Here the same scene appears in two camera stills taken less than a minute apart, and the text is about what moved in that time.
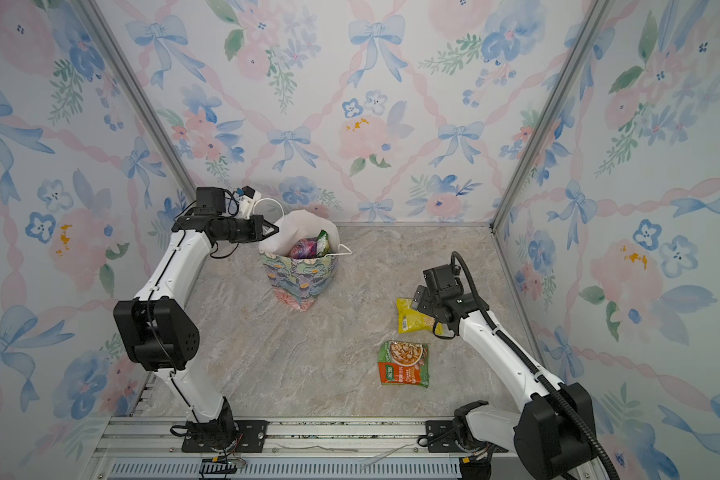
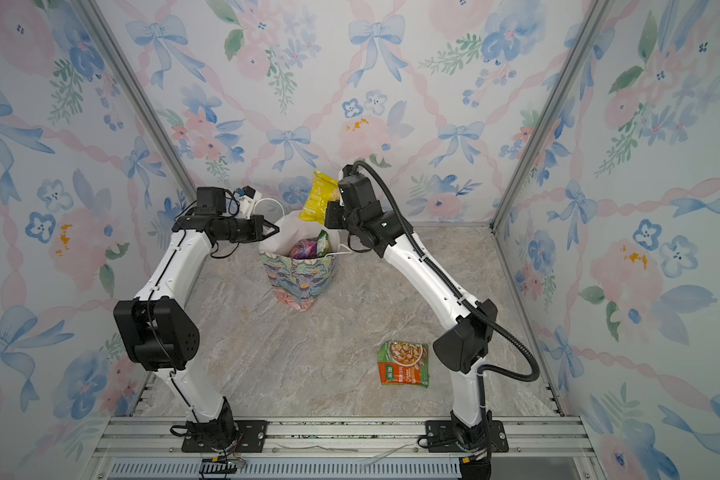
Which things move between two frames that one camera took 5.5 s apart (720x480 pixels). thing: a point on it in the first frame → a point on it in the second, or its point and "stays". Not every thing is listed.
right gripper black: [421, 300] → [333, 213]
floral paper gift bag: [297, 282] stays
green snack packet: [322, 244] stays
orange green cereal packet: [403, 363] stays
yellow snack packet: [411, 320] → [324, 190]
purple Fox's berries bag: [305, 248] stays
